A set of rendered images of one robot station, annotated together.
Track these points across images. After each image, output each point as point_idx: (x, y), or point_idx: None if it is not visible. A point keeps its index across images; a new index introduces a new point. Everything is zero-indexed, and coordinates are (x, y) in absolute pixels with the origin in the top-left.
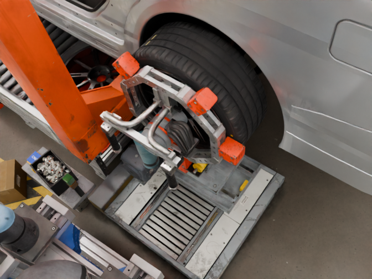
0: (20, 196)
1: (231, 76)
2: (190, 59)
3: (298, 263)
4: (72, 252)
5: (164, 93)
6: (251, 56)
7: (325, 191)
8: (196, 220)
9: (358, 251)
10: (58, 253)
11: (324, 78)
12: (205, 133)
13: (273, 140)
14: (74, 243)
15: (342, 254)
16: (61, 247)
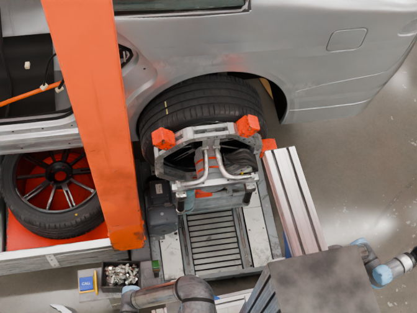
0: None
1: (246, 97)
2: (218, 102)
3: (314, 201)
4: (227, 299)
5: (215, 138)
6: (264, 76)
7: (288, 138)
8: (229, 230)
9: (339, 162)
10: (219, 308)
11: (322, 64)
12: None
13: None
14: (216, 296)
15: (333, 172)
16: (216, 303)
